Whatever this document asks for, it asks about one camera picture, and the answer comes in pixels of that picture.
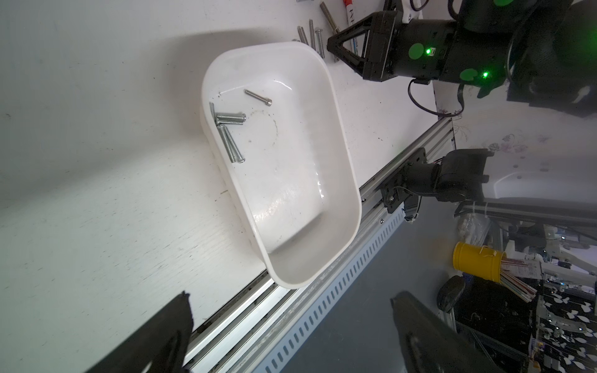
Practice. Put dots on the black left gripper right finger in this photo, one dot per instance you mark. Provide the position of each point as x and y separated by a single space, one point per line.
428 345

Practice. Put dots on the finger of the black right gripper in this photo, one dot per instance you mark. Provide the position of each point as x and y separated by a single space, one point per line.
365 27
355 62

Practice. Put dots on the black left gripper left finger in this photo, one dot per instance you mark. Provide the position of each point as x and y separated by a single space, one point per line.
160 345

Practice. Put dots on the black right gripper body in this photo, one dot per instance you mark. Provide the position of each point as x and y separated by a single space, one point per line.
381 34

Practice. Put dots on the long brass screw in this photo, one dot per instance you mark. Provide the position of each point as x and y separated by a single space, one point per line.
329 18

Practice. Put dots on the thick threaded silver screw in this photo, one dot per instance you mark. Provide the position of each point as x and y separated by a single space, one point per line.
319 42

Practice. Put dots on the thin long silver screw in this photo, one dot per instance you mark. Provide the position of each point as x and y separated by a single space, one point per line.
312 38

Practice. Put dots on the white plastic storage box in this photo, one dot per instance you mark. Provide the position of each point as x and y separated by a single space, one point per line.
297 160

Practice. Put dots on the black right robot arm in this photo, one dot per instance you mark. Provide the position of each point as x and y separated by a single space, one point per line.
544 52

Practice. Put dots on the silver screw in box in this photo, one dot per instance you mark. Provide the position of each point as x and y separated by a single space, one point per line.
265 100

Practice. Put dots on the pile of silver screws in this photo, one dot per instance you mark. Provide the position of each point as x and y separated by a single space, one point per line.
222 122

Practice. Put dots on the red marker pen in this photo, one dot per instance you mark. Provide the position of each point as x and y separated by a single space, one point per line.
349 6

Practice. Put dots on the yellow cylinder container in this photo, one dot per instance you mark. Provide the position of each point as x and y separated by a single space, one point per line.
479 261

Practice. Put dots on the aluminium front rail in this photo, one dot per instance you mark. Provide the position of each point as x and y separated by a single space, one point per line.
229 340

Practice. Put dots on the white ribbed cable duct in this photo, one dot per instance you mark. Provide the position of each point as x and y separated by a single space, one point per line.
316 302

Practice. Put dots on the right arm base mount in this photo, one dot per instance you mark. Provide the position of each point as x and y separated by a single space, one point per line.
456 177

